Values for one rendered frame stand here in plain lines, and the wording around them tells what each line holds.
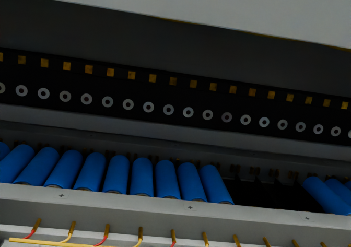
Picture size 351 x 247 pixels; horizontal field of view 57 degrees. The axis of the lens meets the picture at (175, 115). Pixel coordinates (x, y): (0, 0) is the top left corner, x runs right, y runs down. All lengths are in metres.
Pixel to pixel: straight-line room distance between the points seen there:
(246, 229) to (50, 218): 0.12
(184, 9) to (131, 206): 0.12
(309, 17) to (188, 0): 0.07
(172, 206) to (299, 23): 0.14
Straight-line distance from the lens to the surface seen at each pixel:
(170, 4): 0.20
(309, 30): 0.22
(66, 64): 0.33
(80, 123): 0.33
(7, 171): 0.26
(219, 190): 0.26
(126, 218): 0.21
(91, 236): 0.22
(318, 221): 0.25
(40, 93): 0.34
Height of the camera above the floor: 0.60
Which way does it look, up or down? 6 degrees up
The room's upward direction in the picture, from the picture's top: 6 degrees clockwise
